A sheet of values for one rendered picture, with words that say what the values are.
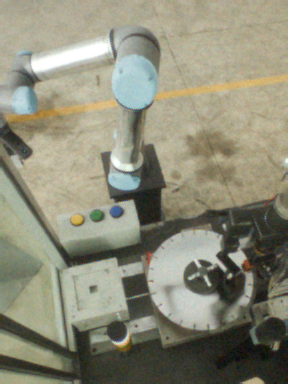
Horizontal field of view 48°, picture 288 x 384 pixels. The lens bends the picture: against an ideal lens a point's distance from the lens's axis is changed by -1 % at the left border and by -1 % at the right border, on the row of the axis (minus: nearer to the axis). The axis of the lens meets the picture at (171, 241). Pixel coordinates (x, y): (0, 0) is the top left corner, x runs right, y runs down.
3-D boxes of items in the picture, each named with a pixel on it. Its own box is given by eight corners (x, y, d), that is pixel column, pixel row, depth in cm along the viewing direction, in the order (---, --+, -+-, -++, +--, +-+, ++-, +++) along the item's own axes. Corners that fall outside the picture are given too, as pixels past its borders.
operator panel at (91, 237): (70, 258, 124) (59, 241, 111) (66, 234, 129) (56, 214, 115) (141, 243, 128) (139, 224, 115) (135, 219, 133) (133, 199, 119)
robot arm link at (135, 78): (141, 166, 133) (164, 38, 84) (137, 197, 126) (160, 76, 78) (112, 161, 131) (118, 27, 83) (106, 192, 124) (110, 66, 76)
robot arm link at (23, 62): (155, 2, 87) (5, 44, 100) (152, 28, 82) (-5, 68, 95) (168, 44, 97) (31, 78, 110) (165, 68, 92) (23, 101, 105)
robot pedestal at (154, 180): (104, 221, 216) (81, 142, 149) (162, 209, 222) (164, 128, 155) (115, 276, 200) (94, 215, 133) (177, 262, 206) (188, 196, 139)
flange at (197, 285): (225, 277, 102) (227, 274, 100) (201, 301, 98) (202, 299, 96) (200, 253, 105) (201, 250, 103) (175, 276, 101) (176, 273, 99)
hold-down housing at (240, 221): (219, 256, 91) (234, 221, 73) (216, 241, 93) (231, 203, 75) (238, 255, 92) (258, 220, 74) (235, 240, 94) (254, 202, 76)
